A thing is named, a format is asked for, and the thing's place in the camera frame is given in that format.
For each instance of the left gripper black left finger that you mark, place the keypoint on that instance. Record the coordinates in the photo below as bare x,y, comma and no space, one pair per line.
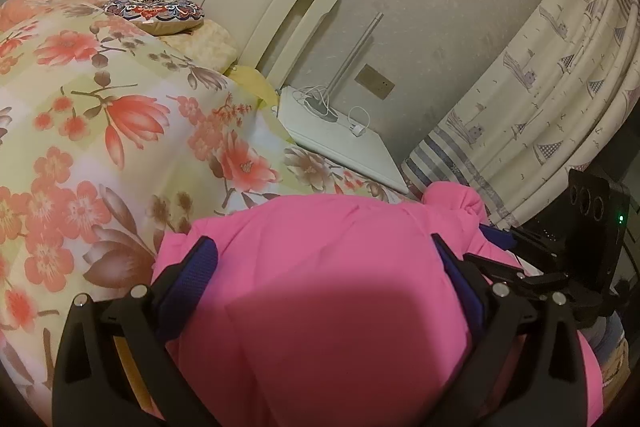
90,384

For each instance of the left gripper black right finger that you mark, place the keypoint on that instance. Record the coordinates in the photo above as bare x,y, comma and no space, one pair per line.
526,366

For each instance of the pink padded jacket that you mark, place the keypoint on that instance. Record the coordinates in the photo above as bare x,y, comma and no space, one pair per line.
330,310

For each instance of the striped sailboat curtain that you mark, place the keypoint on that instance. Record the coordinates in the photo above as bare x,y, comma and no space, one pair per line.
548,104

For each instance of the floral bed quilt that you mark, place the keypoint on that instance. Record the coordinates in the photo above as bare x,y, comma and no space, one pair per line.
110,139

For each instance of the white bedside table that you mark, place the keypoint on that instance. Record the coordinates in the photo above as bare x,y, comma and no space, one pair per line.
366,154

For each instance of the beige textured pillow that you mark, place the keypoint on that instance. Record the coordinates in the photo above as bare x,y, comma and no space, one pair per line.
209,45

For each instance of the round patterned cushion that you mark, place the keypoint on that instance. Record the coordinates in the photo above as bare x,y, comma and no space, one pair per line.
158,17

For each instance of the white charger with cable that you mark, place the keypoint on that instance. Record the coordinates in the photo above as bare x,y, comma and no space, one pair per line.
359,121

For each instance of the beige wall socket plate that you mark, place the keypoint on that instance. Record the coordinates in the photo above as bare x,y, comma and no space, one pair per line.
374,82

